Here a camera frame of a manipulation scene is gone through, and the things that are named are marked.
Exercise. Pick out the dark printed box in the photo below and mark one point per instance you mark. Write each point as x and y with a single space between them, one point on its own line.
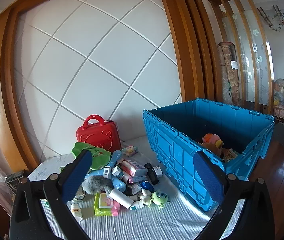
14 181

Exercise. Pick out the black handheld device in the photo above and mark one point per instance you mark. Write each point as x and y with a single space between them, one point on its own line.
152 176

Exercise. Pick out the orange plush toy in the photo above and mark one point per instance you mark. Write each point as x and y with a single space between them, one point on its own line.
210 141

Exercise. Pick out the pink white box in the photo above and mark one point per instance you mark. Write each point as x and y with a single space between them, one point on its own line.
134 168

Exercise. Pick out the white teal box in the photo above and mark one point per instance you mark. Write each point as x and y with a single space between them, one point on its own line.
136 205

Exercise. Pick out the pastel tissue pack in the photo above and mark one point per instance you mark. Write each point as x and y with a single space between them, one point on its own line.
130 150

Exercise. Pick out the pink wet wipes pack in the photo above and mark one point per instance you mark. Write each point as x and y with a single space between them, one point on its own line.
117 207

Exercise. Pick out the white printed box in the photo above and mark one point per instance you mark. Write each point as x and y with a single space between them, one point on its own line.
229 155

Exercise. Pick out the grey plush toy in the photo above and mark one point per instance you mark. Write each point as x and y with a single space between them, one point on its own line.
97 183

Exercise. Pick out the rolled patterned carpet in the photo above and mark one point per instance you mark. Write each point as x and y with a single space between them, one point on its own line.
229 75

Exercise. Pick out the red toy suitcase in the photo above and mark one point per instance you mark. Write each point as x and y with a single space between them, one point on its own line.
99 137

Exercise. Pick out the green one-eyed monster plush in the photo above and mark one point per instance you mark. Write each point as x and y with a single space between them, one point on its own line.
159 197

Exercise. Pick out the pile of colourful toys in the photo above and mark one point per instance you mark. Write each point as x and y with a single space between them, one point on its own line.
280 97

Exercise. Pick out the small white green box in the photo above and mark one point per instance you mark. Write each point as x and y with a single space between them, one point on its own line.
117 172

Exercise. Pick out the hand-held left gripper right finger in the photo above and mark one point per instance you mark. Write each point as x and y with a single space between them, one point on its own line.
207 177

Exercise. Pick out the green wet wipes pack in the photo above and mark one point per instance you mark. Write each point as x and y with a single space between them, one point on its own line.
103 205

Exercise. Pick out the wooden slat glass partition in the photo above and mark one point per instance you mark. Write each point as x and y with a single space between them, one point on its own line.
241 42

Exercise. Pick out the small white plush toy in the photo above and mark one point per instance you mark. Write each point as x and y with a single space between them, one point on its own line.
145 198

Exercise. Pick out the small white bottle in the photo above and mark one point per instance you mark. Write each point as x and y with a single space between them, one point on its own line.
76 212

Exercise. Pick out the white covered desktop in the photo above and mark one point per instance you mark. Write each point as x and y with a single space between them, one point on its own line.
152 222

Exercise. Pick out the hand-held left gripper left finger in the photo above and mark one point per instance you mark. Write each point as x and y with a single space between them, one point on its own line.
77 177

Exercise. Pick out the white paper roll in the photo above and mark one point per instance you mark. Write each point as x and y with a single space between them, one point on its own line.
119 197

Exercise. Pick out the blue plastic storage crate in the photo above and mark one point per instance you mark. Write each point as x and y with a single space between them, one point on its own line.
172 150

